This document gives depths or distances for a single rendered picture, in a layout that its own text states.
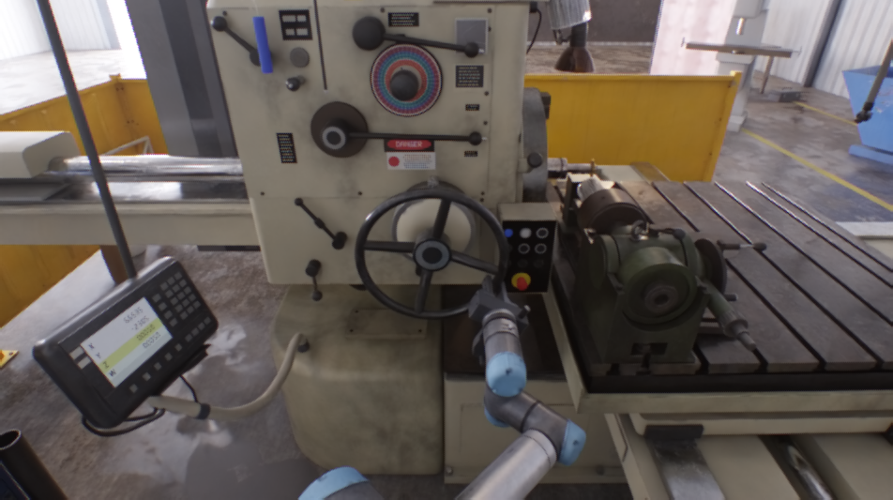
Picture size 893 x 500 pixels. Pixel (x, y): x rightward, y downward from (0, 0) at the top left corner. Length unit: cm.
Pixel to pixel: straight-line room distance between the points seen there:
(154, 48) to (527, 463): 191
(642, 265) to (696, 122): 309
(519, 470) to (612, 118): 333
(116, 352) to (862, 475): 190
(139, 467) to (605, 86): 368
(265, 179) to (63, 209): 92
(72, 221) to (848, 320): 262
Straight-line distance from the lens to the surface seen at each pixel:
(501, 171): 125
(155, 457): 264
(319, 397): 193
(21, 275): 374
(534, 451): 91
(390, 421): 197
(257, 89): 127
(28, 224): 226
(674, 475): 149
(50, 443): 297
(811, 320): 174
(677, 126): 415
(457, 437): 203
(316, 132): 123
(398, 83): 108
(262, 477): 237
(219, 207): 176
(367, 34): 111
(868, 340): 176
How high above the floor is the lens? 189
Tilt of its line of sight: 28 degrees down
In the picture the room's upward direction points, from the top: straight up
